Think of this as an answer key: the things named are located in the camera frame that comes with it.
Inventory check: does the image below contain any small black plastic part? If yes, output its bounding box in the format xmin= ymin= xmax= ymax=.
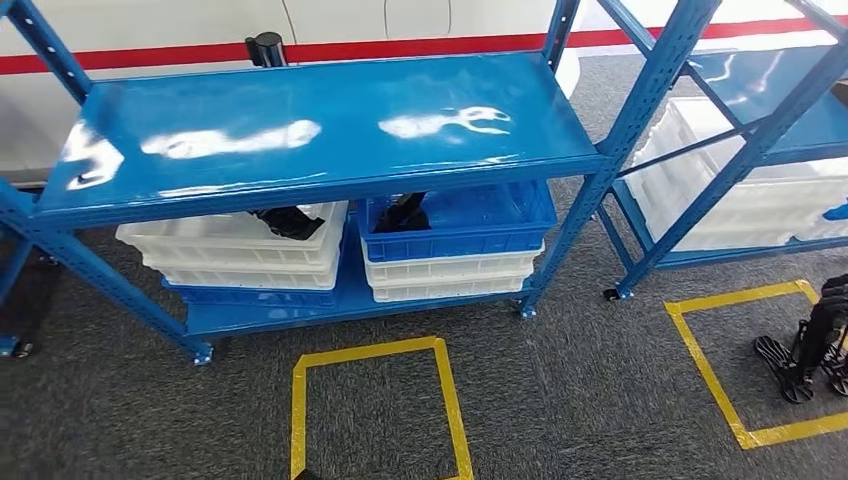
xmin=248 ymin=205 xmax=327 ymax=242
xmin=372 ymin=192 xmax=433 ymax=235

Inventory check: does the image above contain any white plastic crate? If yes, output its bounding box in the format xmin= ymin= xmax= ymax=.
xmin=142 ymin=254 xmax=342 ymax=293
xmin=367 ymin=271 xmax=537 ymax=305
xmin=115 ymin=200 xmax=350 ymax=266
xmin=360 ymin=243 xmax=546 ymax=283
xmin=622 ymin=95 xmax=848 ymax=253

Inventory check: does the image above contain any blue plastic crate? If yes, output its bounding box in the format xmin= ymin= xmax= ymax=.
xmin=356 ymin=180 xmax=559 ymax=264

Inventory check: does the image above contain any black chrome stanchion post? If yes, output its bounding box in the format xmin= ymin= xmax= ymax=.
xmin=245 ymin=31 xmax=287 ymax=70

